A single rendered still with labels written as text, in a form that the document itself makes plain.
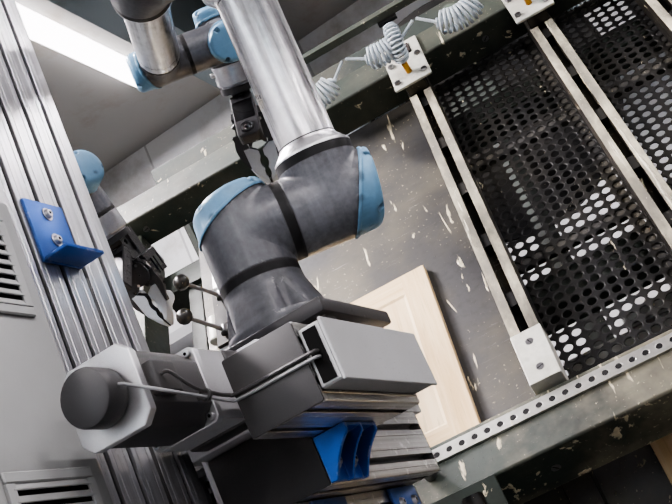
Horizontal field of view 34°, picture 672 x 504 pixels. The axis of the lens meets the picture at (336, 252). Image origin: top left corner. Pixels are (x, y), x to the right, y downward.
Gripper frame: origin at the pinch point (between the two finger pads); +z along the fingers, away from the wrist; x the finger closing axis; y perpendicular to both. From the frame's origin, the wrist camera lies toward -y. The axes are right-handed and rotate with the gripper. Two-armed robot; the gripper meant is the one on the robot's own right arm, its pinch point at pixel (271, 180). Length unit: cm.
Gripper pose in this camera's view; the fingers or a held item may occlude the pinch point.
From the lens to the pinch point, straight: 216.9
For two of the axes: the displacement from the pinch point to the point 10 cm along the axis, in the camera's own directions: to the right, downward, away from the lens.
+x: -9.4, 3.3, 0.0
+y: -1.1, -3.1, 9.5
